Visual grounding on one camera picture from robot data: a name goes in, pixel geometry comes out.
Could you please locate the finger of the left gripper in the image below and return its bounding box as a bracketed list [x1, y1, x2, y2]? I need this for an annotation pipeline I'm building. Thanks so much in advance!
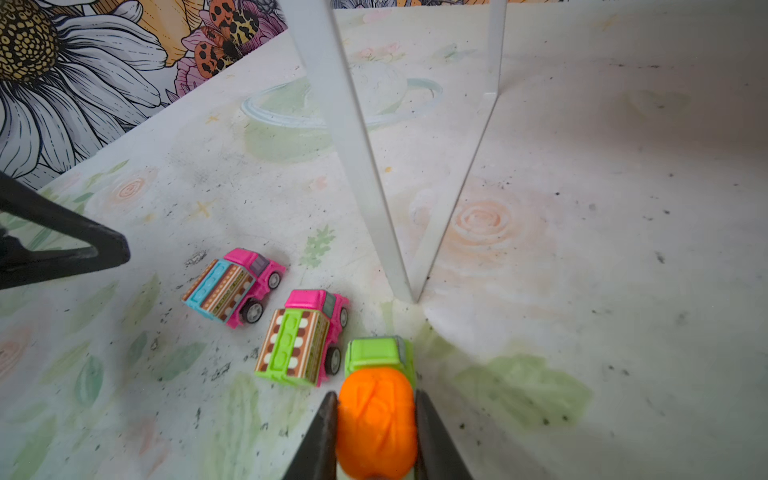
[1, 174, 131, 290]

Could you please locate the wooden two-tier shelf white frame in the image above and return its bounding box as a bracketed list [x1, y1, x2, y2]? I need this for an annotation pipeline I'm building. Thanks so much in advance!
[282, 1, 507, 303]

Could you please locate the pink teal toy truck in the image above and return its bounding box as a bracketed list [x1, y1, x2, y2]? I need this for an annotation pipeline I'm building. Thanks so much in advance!
[182, 248, 286, 329]

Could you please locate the green orange mixer truck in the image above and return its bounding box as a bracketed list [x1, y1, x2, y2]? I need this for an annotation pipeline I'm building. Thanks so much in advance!
[336, 335, 418, 479]

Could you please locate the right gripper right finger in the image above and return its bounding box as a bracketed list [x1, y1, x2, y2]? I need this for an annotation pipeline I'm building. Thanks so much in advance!
[415, 389, 473, 480]

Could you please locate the pink green toy truck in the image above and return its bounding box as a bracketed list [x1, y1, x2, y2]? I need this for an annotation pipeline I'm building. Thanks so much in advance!
[254, 289, 349, 387]

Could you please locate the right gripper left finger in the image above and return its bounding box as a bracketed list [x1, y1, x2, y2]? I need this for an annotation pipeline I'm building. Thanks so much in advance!
[283, 391, 338, 480]

